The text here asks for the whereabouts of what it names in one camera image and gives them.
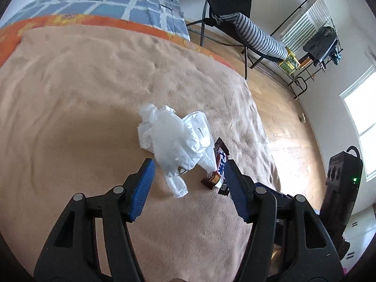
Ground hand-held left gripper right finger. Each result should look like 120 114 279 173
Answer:
223 159 344 282

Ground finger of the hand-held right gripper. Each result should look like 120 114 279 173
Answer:
254 182 296 202

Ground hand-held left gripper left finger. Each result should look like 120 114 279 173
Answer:
33 158 156 282

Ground brown candy bar wrapper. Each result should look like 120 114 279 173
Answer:
200 137 231 196

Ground white printed plastic bag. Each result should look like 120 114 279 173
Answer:
137 103 219 199

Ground window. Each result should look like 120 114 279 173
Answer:
339 65 376 183

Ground beige blanket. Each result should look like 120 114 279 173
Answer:
0 23 282 282

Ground black drying rack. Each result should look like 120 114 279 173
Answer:
270 0 344 99

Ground yellow crate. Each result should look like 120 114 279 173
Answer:
279 48 300 74

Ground dark clothes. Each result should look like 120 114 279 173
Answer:
302 26 338 62

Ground striped cushion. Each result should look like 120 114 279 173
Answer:
226 12 289 61

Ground orange bed sheet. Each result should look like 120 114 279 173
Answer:
0 14 244 80

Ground blue checked bed sheet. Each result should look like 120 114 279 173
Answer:
0 0 191 42

